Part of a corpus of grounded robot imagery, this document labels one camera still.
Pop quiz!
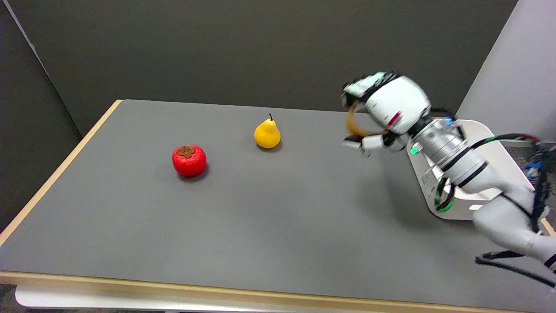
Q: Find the yellow tape roll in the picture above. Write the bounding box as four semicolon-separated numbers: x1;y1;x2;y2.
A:
346;101;386;137

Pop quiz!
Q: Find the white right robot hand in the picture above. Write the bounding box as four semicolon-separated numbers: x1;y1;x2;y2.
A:
341;71;432;158

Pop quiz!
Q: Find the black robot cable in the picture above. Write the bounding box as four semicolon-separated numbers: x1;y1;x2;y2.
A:
475;251;556;288

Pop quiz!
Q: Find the yellow pear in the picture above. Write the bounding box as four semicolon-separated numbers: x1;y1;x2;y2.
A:
254;114;281;150

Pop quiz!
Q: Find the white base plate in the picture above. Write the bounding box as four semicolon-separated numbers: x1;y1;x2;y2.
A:
407;119;536;221

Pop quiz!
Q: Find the red persimmon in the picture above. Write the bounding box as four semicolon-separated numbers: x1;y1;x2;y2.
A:
172;145;207;177

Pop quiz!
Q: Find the grey partition panel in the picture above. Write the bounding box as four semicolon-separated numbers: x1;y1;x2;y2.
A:
455;0;556;143

